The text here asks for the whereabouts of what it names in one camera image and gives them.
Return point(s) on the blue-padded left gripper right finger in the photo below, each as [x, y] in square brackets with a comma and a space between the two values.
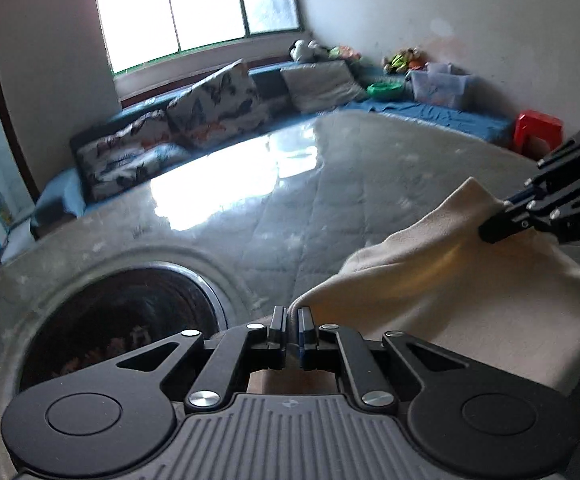
[343, 352]

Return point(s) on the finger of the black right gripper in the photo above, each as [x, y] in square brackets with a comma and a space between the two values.
[513, 219]

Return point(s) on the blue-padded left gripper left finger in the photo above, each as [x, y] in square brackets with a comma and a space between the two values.
[241, 351]

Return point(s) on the cream beige sweatshirt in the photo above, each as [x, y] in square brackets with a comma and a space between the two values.
[514, 305]

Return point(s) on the red plastic stool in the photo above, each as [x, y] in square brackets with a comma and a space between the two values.
[533, 125]

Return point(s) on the black round induction cooktop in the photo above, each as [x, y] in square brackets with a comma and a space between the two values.
[118, 313]

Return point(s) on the clear plastic storage box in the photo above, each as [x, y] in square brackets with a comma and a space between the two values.
[440, 88]

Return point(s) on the green plastic bowl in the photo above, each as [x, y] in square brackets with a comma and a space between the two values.
[386, 91]

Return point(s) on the colourful plush toys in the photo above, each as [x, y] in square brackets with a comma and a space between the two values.
[403, 61]

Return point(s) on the butterfly pillow lying flat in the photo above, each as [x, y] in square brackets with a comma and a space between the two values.
[131, 156]

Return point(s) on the blue sofa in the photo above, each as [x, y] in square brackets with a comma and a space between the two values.
[235, 139]

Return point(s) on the grey beige cushion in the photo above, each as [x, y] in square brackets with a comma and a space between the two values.
[321, 86]

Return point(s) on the butterfly pillow upright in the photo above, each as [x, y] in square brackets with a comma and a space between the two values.
[218, 108]

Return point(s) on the panda plush toy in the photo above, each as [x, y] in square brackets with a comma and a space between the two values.
[307, 52]

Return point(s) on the window with green frame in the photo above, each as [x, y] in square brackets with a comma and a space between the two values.
[139, 32]

